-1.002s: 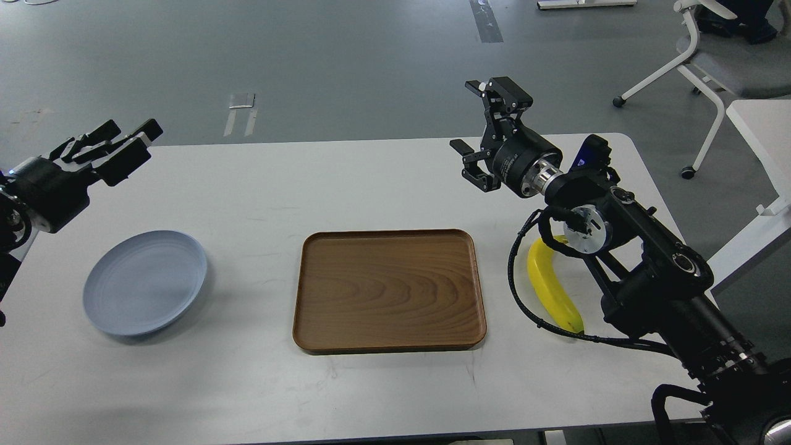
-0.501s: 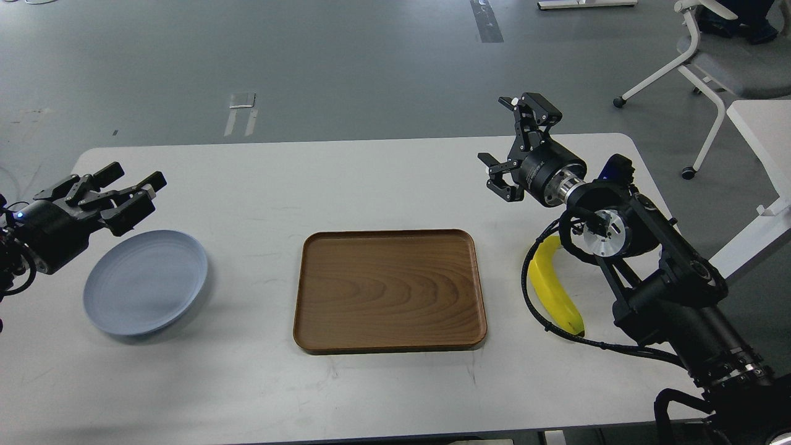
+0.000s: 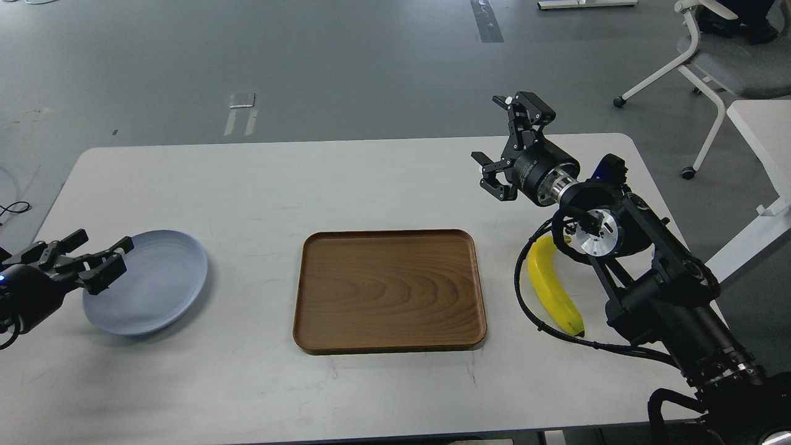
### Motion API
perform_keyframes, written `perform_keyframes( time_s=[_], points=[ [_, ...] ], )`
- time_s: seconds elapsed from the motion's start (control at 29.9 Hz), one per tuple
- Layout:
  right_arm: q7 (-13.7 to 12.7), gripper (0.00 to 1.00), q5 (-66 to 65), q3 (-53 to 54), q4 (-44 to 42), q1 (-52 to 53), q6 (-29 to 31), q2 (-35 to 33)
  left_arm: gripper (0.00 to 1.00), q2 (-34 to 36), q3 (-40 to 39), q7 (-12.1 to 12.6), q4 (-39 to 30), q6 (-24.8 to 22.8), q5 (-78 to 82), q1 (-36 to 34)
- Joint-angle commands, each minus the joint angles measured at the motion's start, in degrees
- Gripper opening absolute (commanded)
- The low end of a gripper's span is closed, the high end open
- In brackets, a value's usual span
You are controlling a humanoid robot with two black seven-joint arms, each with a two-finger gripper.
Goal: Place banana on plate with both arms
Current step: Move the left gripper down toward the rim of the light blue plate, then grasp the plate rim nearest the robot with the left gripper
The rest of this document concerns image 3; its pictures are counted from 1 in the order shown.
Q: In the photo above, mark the white desk base bar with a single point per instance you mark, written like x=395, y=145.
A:
x=583, y=4

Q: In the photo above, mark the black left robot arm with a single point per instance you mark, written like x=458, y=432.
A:
x=36, y=280

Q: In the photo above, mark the light blue round plate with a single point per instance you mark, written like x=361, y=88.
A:
x=165, y=273

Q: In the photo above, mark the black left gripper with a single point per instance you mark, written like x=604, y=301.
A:
x=30, y=295

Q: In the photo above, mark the yellow banana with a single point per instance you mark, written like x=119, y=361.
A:
x=549, y=290

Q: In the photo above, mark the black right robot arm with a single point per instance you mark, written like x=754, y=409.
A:
x=659, y=294

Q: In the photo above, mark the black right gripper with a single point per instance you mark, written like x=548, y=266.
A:
x=530, y=158

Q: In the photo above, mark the brown wooden tray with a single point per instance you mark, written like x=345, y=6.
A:
x=389, y=292

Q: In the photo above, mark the white office chair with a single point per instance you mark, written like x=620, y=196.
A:
x=715, y=64

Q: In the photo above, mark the grey floor tape strip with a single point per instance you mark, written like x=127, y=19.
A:
x=486, y=21

